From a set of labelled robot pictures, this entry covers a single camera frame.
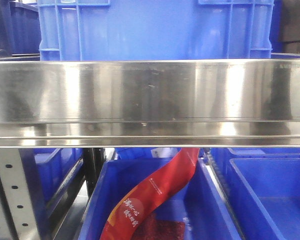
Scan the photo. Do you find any tilted blue bin behind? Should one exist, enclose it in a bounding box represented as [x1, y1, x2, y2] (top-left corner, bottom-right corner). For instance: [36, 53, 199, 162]
[115, 147, 181, 160]

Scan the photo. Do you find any blue bin rear middle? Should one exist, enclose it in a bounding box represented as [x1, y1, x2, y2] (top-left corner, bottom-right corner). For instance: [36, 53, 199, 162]
[211, 147, 300, 176]

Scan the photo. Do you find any blue bin left shelf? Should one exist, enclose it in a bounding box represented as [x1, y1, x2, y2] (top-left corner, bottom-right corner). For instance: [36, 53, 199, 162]
[33, 147, 84, 203]

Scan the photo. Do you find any blue bin front right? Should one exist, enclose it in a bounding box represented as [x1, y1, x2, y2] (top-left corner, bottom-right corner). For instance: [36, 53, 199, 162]
[228, 158, 300, 240]

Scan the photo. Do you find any black perforated upright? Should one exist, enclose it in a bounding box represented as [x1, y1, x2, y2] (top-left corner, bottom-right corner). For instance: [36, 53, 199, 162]
[82, 148, 105, 198]

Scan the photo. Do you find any red snack bag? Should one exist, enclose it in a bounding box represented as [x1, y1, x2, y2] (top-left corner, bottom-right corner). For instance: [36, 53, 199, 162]
[100, 147, 200, 240]

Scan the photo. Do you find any dark red flat packet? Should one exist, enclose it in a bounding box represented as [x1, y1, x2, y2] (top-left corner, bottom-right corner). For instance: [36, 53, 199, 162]
[131, 213, 186, 240]

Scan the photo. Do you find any stainless steel shelf beam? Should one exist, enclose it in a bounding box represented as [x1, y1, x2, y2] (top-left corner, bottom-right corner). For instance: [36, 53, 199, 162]
[0, 59, 300, 148]

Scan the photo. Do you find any large blue crate upper shelf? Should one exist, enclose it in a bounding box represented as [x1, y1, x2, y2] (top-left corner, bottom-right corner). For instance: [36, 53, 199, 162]
[37, 0, 274, 61]

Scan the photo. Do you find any perforated steel shelf upright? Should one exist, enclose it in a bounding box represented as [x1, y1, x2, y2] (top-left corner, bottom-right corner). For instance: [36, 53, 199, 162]
[0, 148, 51, 240]

